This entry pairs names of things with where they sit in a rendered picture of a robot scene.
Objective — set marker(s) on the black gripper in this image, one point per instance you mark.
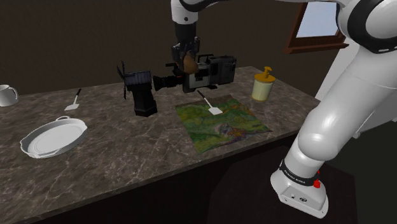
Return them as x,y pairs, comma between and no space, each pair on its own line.
185,32

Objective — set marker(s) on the brown potato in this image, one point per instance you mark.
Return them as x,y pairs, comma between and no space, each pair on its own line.
189,64

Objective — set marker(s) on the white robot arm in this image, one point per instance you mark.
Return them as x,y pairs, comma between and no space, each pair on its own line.
338,102

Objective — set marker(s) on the black windmill figure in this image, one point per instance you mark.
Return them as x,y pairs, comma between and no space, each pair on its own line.
143,96

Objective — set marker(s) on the green colourful map sheet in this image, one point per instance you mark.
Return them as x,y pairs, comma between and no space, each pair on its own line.
217,127

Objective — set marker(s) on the yellow soap dispenser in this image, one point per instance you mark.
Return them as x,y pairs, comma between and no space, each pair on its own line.
262,88

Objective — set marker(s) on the brown framed window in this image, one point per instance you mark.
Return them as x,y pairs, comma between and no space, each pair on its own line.
316,18

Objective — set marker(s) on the white oval baking dish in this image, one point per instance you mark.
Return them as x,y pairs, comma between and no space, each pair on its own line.
54,138

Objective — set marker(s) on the dark robot stand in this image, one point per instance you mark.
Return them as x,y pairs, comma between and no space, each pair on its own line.
245,198

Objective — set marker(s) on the white mug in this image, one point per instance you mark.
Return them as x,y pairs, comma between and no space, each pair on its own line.
6,94

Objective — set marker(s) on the black video camera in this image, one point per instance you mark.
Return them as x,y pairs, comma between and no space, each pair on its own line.
214,73

